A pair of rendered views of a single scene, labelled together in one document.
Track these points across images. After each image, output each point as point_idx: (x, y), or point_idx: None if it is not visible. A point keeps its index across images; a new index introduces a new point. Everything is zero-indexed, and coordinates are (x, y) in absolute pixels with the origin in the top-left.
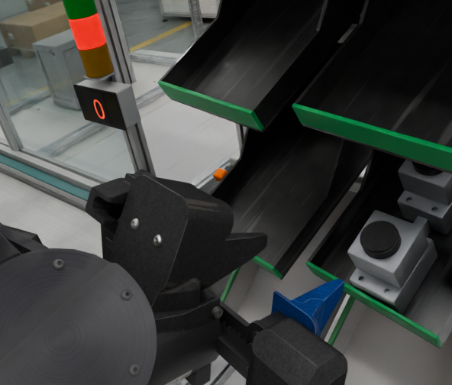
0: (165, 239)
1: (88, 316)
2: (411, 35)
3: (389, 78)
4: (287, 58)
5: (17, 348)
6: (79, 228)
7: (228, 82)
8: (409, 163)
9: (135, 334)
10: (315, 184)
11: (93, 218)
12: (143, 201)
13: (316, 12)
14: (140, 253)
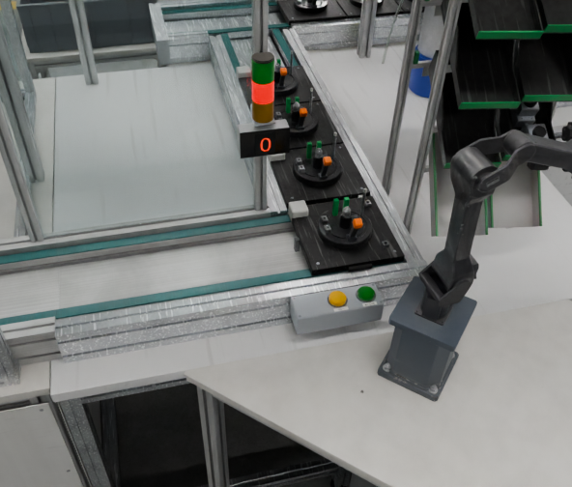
0: None
1: None
2: (527, 62)
3: (534, 78)
4: (497, 79)
5: None
6: (217, 255)
7: (481, 95)
8: (524, 105)
9: None
10: (476, 128)
11: None
12: None
13: (488, 58)
14: None
